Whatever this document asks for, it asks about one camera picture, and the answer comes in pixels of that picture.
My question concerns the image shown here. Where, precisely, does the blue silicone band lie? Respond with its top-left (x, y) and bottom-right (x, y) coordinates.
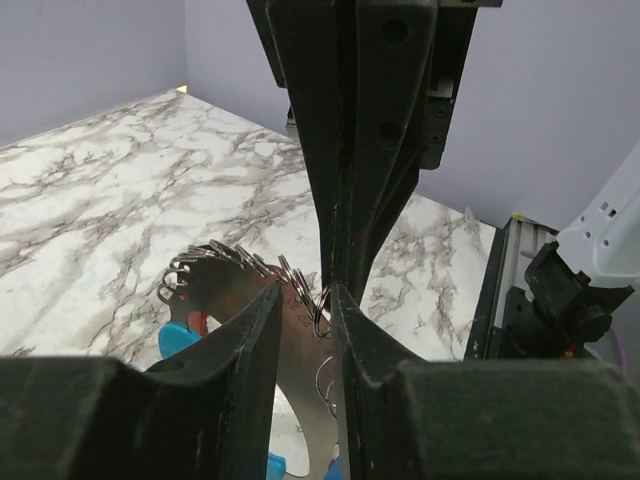
top-left (157, 321), bottom-right (202, 359)

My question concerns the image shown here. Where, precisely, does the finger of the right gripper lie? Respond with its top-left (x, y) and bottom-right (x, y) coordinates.
top-left (266, 1), bottom-right (356, 285)
top-left (337, 1), bottom-right (439, 295)

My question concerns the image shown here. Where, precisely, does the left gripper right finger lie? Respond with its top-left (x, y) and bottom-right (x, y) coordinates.
top-left (331, 284), bottom-right (639, 479)

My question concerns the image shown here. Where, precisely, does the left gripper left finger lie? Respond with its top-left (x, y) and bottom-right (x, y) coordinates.
top-left (1, 284), bottom-right (283, 479)

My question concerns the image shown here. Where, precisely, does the blue key tag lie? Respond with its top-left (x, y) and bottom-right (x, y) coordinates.
top-left (266, 452), bottom-right (342, 480)

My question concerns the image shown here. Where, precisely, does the black mounting base plate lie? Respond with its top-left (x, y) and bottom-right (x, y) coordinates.
top-left (464, 225), bottom-right (584, 360)

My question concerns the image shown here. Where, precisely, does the grey spiky metal ring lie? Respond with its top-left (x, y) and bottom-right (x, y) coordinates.
top-left (156, 240), bottom-right (351, 480)

